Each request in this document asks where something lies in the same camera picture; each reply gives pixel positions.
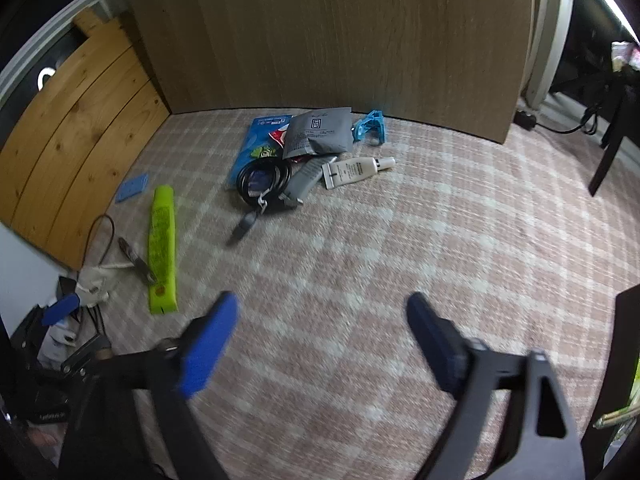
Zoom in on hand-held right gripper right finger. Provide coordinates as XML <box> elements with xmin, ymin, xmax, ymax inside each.
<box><xmin>405</xmin><ymin>292</ymin><xmax>587</xmax><ymax>480</ymax></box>

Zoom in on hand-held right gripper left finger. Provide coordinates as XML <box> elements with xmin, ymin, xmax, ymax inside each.
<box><xmin>59</xmin><ymin>290</ymin><xmax>240</xmax><ymax>480</ymax></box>

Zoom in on yellow-green packet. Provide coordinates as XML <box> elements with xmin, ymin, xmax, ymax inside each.
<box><xmin>145</xmin><ymin>185</ymin><xmax>179</xmax><ymax>317</ymax></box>

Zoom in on blue snack packet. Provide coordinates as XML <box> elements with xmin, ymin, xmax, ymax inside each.
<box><xmin>227</xmin><ymin>114</ymin><xmax>293</xmax><ymax>191</ymax></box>

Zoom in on grey foil pouch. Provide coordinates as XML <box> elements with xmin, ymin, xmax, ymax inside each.
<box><xmin>281</xmin><ymin>106</ymin><xmax>357</xmax><ymax>161</ymax></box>

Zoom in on grey key tag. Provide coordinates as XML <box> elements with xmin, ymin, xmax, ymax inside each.
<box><xmin>227</xmin><ymin>195</ymin><xmax>273</xmax><ymax>248</ymax></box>

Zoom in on white cloth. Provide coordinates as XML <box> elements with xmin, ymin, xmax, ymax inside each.
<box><xmin>75</xmin><ymin>260</ymin><xmax>131</xmax><ymax>308</ymax></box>

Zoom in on blue tag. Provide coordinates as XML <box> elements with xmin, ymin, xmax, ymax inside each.
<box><xmin>42</xmin><ymin>292</ymin><xmax>81</xmax><ymax>328</ymax></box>

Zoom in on small blue card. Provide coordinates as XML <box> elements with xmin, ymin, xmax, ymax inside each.
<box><xmin>114</xmin><ymin>172</ymin><xmax>150</xmax><ymax>204</ymax></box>

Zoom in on white cream tube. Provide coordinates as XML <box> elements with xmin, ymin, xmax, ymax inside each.
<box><xmin>320</xmin><ymin>156</ymin><xmax>397</xmax><ymax>191</ymax></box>

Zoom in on black bag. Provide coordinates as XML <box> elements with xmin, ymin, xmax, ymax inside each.
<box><xmin>0</xmin><ymin>275</ymin><xmax>108</xmax><ymax>461</ymax></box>

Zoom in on grey tube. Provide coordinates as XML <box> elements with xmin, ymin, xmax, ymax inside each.
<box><xmin>280</xmin><ymin>154</ymin><xmax>341</xmax><ymax>208</ymax></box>

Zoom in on pale green sticks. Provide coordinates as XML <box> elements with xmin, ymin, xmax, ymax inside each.
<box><xmin>592</xmin><ymin>400</ymin><xmax>640</xmax><ymax>431</ymax></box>

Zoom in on blue plastic clip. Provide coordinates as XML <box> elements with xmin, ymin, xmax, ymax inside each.
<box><xmin>352</xmin><ymin>109</ymin><xmax>390</xmax><ymax>147</ymax></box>

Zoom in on pine plank board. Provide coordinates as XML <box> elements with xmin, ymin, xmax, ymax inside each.
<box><xmin>0</xmin><ymin>10</ymin><xmax>173</xmax><ymax>271</ymax></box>

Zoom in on dark table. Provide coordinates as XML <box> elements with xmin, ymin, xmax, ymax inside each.
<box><xmin>587</xmin><ymin>67</ymin><xmax>640</xmax><ymax>198</ymax></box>

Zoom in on light wood panel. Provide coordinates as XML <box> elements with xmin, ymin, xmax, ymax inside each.
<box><xmin>120</xmin><ymin>0</ymin><xmax>536</xmax><ymax>143</ymax></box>

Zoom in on black coiled cable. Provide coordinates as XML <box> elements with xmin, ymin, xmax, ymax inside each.
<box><xmin>236</xmin><ymin>157</ymin><xmax>293</xmax><ymax>206</ymax></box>

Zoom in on brown cord loop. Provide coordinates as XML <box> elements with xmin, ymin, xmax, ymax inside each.
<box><xmin>82</xmin><ymin>214</ymin><xmax>118</xmax><ymax>271</ymax></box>

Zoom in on black power cable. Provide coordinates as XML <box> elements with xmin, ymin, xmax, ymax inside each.
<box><xmin>537</xmin><ymin>105</ymin><xmax>603</xmax><ymax>136</ymax></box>

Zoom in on white door frame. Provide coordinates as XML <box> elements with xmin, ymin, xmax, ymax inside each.
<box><xmin>520</xmin><ymin>0</ymin><xmax>576</xmax><ymax>111</ymax></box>

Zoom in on white window frame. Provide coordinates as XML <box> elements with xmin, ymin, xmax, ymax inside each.
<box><xmin>0</xmin><ymin>0</ymin><xmax>108</xmax><ymax>106</ymax></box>

